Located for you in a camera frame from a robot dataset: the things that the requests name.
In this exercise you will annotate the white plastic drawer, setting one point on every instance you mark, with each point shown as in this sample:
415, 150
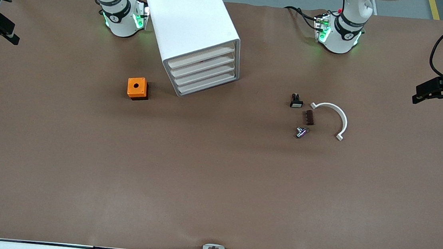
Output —
209, 84
201, 56
204, 66
206, 75

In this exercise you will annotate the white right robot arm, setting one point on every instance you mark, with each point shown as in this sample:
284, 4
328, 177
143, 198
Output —
122, 19

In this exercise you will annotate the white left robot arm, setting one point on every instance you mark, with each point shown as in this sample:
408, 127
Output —
339, 38

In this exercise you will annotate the white drawer cabinet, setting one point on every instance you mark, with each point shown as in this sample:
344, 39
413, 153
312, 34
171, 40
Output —
187, 13

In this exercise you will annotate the white curved plastic clamp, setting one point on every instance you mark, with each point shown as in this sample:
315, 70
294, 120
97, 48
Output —
342, 117

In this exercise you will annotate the brown terminal block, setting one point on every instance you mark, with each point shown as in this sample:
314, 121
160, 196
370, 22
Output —
310, 118

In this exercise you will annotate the silver metal fitting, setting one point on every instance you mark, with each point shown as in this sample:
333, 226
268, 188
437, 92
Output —
301, 132

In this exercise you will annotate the brown table cover sheet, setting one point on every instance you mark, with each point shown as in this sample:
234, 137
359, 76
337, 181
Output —
216, 180

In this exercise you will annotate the orange button enclosure box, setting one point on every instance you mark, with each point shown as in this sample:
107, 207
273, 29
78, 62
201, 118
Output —
136, 87

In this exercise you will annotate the black switch with white face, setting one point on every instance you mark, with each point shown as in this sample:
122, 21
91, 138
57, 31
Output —
296, 103

